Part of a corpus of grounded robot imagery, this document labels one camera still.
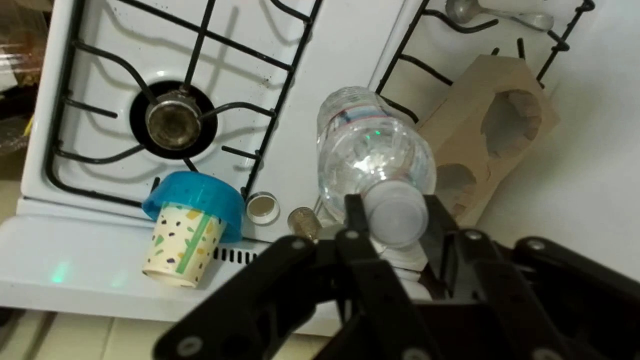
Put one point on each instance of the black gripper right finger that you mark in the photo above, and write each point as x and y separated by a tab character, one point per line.
530	300

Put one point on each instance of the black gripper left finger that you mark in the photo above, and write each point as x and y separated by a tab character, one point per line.
257	311

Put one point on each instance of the clear plastic water bottle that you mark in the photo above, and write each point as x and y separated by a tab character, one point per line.
369	148

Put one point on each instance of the patterned paper cup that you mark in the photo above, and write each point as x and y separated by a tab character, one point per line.
182	245

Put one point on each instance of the blue bowl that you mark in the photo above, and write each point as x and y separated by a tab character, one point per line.
199	192

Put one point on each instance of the white gas stove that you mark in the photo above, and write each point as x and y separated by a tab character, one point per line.
62	252

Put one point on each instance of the metal spoon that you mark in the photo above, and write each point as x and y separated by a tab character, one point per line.
465	10

